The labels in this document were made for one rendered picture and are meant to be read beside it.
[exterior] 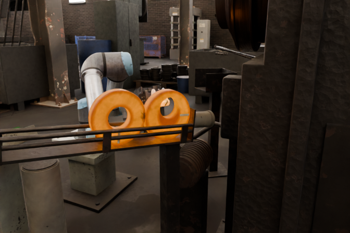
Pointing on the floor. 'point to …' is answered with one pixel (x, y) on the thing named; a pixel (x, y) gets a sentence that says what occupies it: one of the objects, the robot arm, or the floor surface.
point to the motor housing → (194, 185)
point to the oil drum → (84, 52)
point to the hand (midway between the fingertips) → (165, 103)
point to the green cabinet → (120, 31)
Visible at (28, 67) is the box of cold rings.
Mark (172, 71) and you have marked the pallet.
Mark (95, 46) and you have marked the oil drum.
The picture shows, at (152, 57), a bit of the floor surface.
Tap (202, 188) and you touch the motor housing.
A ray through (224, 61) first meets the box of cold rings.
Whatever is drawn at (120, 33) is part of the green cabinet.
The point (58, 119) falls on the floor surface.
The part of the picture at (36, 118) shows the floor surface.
